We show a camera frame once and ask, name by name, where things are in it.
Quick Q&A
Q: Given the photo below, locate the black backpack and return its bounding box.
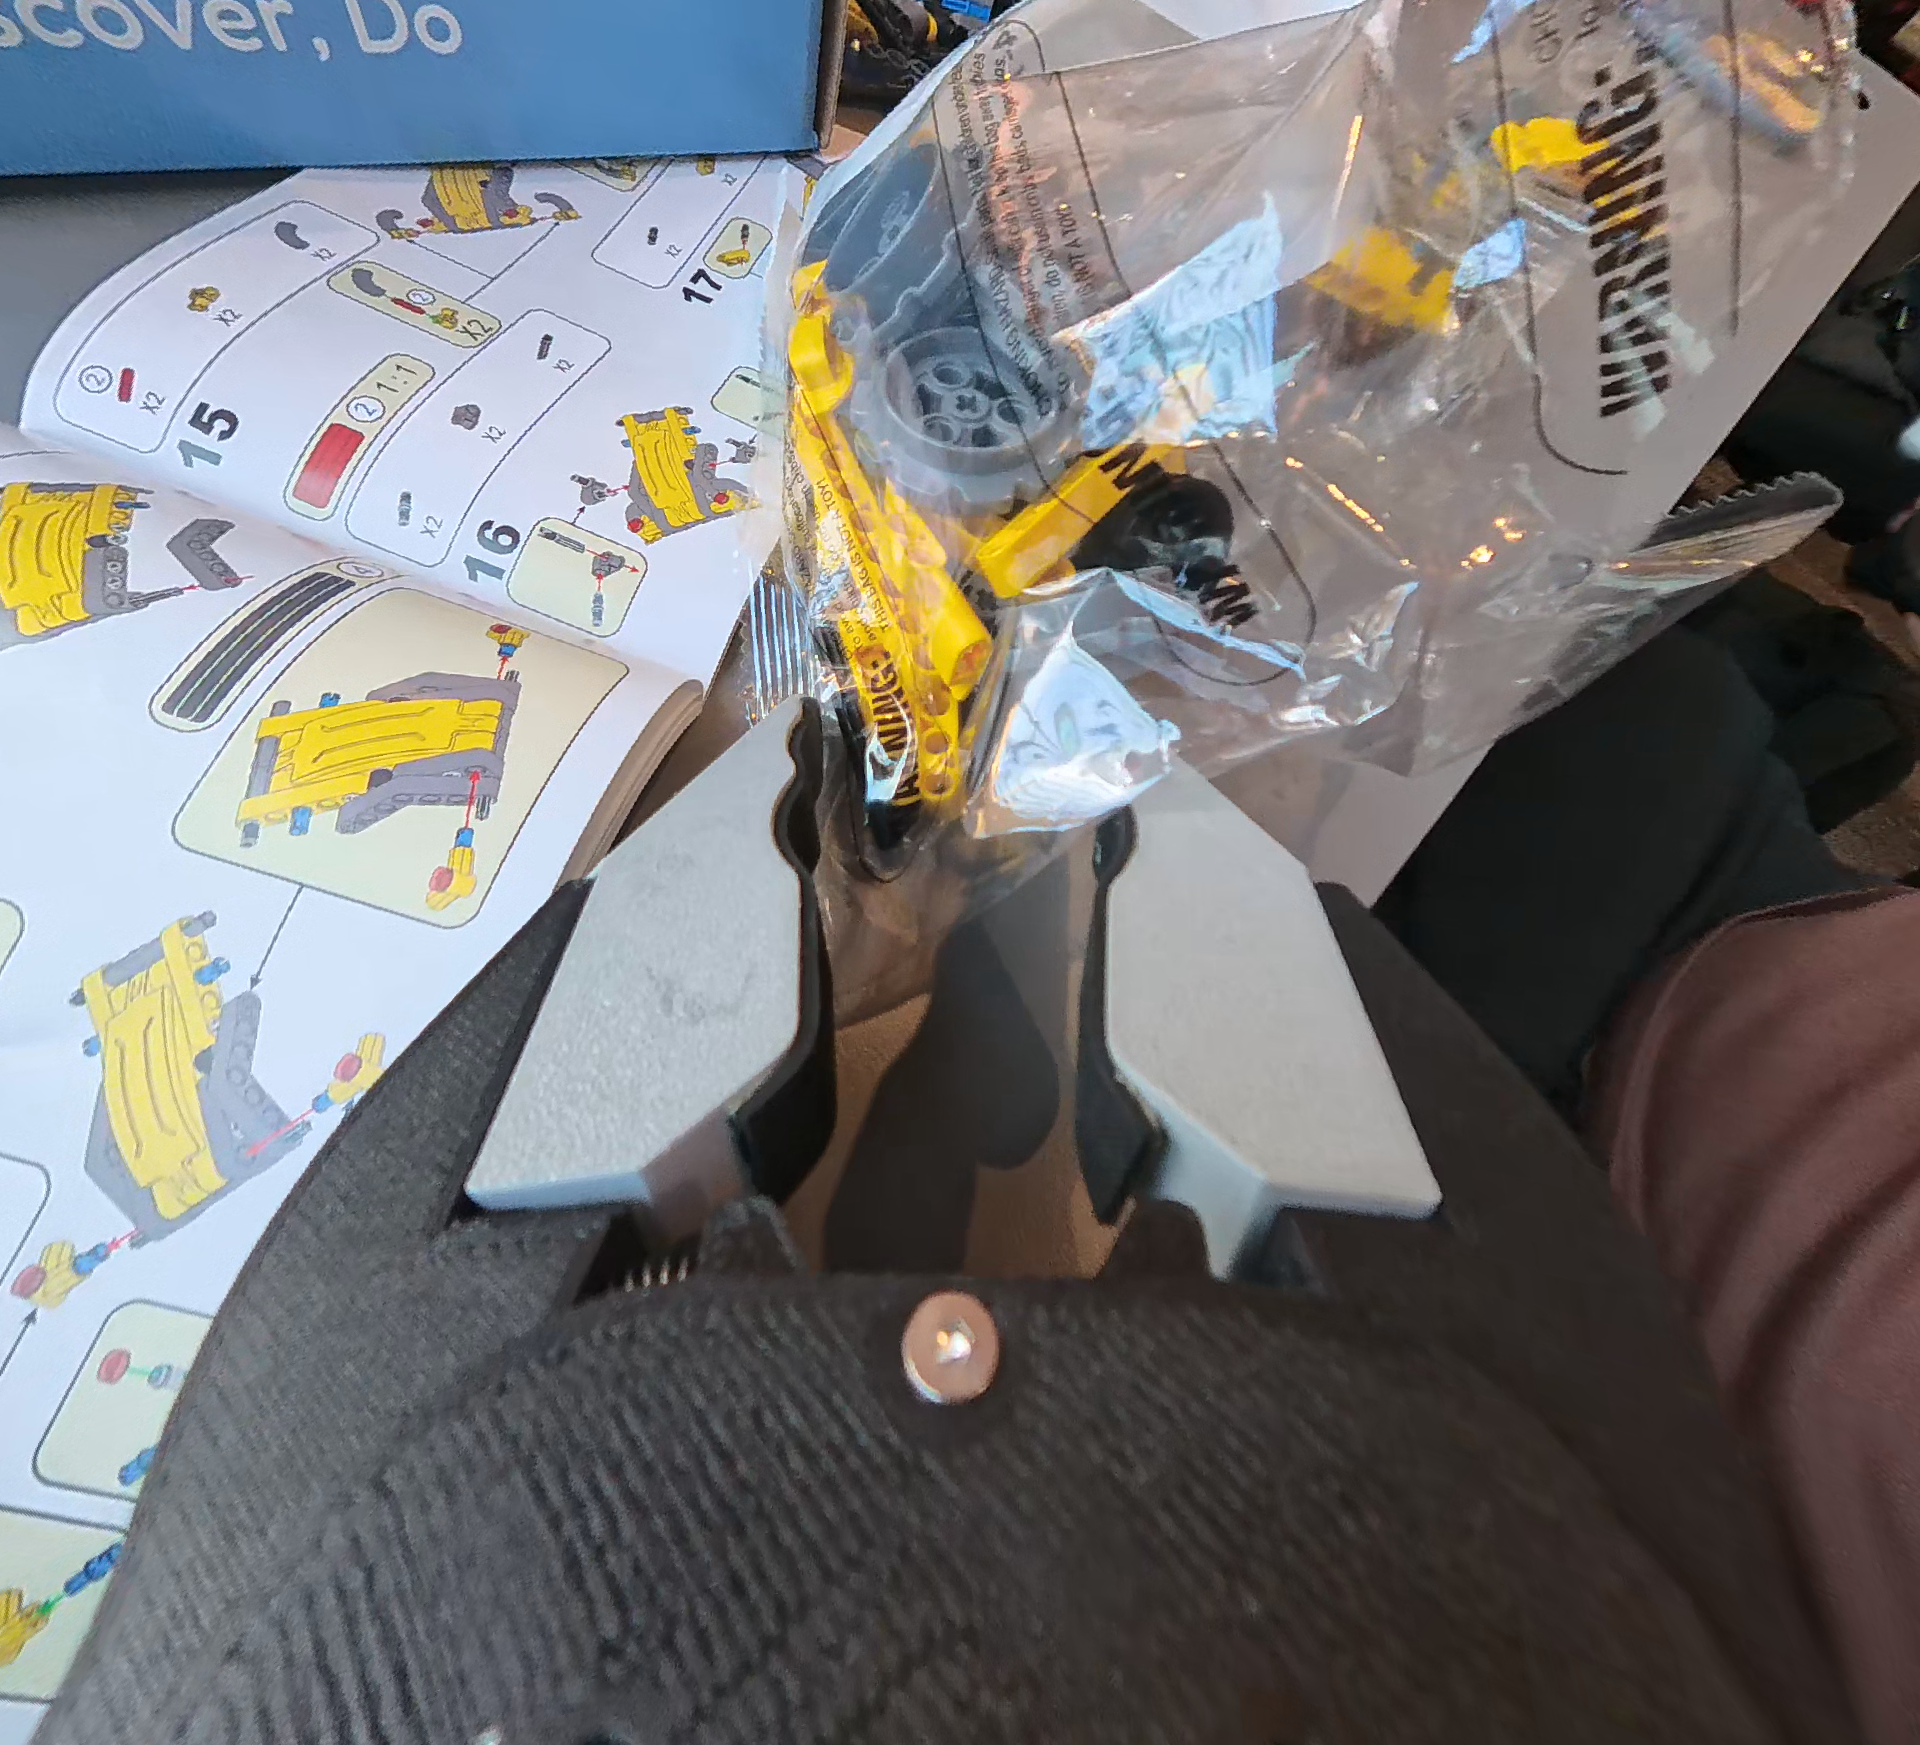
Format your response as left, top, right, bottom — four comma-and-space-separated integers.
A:
1716, 187, 1920, 614

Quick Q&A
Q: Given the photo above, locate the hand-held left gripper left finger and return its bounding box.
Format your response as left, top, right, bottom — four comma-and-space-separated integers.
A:
466, 711, 838, 1229

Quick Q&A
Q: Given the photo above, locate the clear bag of wheel parts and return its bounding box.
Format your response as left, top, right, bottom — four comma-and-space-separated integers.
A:
744, 0, 1920, 867

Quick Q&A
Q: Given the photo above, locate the grey desk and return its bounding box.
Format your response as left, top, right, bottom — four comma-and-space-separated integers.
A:
0, 0, 1920, 1267

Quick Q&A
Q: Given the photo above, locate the blue cardboard box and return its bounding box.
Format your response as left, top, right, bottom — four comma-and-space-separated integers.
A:
0, 0, 861, 183

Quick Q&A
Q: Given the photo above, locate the building instruction booklet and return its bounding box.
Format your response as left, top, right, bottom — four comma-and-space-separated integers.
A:
0, 156, 817, 1723

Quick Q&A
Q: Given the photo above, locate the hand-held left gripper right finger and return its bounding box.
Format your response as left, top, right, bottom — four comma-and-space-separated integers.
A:
1075, 761, 1445, 1273

